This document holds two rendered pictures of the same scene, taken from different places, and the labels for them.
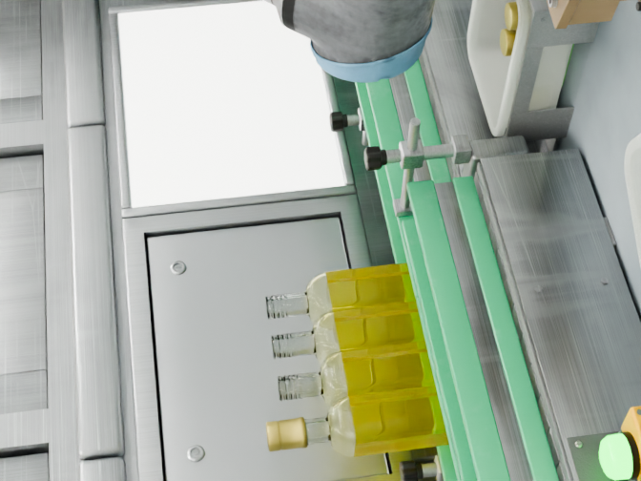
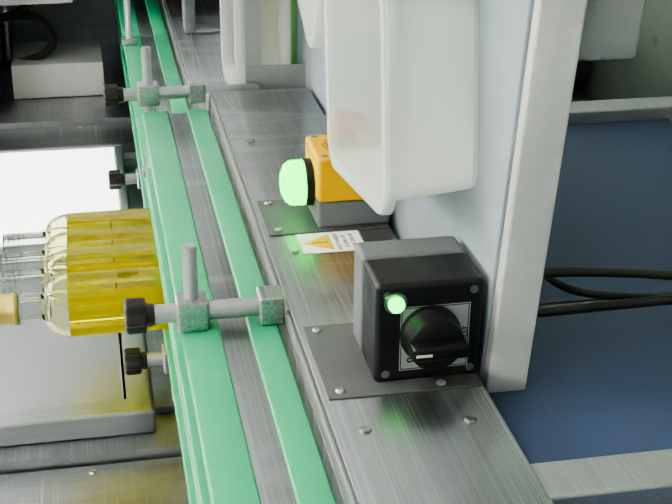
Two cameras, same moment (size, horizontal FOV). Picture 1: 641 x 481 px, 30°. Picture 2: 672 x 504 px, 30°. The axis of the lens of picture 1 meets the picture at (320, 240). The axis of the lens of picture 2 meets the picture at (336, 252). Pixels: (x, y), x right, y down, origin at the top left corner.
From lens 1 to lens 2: 91 cm
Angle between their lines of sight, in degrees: 30
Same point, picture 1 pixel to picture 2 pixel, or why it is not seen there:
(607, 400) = not seen: hidden behind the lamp
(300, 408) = (39, 365)
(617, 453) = (290, 164)
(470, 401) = (169, 200)
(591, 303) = (300, 146)
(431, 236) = (157, 132)
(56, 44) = not seen: outside the picture
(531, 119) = (266, 76)
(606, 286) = not seen: hidden behind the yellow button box
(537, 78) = (262, 22)
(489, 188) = (217, 102)
